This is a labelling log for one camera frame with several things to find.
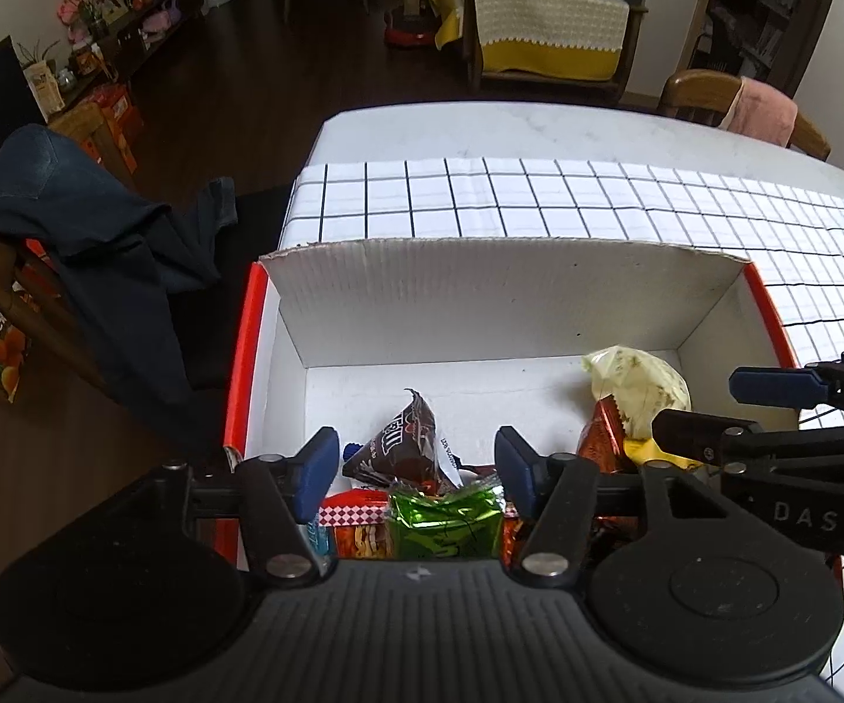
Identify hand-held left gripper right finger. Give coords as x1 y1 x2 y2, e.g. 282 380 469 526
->
494 425 741 587

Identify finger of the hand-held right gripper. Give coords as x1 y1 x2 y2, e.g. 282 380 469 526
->
728 350 844 411
651 408 844 473

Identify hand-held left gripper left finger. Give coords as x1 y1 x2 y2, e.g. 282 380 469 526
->
162 426 341 587

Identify yellow snack packet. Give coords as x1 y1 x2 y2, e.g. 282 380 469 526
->
623 438 705 471

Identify red checked-edge snack packet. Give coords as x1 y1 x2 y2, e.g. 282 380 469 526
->
318 490 394 561

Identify pale green snack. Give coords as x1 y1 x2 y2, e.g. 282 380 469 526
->
581 346 692 441

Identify dark brown chocolate packet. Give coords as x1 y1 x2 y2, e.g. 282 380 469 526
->
341 390 463 495

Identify green snack packet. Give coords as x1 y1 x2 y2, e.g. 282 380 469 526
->
387 475 505 561

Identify brown orange triangular snack packet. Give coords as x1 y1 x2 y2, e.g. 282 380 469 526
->
576 395 646 476

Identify red cardboard box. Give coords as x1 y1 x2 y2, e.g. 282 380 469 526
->
223 238 844 579

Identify pink towel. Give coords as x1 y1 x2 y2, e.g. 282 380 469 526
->
722 77 798 149

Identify wooden dining chair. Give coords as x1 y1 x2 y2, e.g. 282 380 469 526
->
658 69 832 161

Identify dark blue jacket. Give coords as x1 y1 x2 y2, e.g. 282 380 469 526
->
0 124 239 455

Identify wooden chair with jacket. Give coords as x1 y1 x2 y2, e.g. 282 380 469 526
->
0 234 108 397

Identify orange gift boxes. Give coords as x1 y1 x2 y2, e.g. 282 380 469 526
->
48 84 145 177

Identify armchair with cream yellow cover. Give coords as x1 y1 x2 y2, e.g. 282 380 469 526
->
429 0 646 100

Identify red floor toy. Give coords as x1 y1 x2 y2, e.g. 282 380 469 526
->
382 6 438 49

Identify dark television cabinet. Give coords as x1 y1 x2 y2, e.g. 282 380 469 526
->
77 0 207 81

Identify pink bag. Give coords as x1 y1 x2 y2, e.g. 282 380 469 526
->
139 0 181 41

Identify pink flowers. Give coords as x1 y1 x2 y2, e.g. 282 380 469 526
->
56 0 101 45

